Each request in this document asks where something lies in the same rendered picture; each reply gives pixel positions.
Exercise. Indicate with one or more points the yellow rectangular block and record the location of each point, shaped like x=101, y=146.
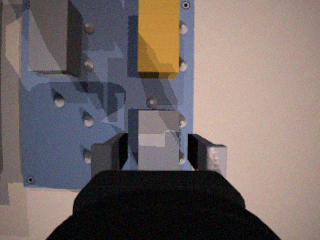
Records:
x=158, y=39

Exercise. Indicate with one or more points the grey rectangular block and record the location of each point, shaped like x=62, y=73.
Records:
x=158, y=139
x=54, y=38

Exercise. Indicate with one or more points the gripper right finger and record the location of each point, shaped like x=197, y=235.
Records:
x=205, y=155

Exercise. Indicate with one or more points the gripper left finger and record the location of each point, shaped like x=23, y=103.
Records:
x=110, y=155

